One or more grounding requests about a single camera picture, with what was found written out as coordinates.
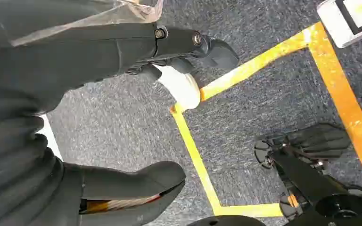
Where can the white equipment base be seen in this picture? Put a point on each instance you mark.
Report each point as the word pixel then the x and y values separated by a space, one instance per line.
pixel 340 21

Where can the white floor strip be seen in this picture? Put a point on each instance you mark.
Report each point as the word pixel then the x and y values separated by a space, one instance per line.
pixel 50 138

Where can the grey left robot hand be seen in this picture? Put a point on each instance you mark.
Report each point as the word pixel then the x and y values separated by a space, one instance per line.
pixel 74 59

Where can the black robot leg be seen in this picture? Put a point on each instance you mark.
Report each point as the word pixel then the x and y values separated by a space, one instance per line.
pixel 318 190

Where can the yellow floor tape strip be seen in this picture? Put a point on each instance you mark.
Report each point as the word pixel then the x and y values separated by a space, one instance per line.
pixel 249 210
pixel 193 153
pixel 343 103
pixel 256 64

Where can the ribbed grey left arm sleeve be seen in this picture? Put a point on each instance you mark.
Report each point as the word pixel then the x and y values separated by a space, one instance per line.
pixel 12 162

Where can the transparent plastic film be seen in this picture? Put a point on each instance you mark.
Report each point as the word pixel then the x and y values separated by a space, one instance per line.
pixel 118 15

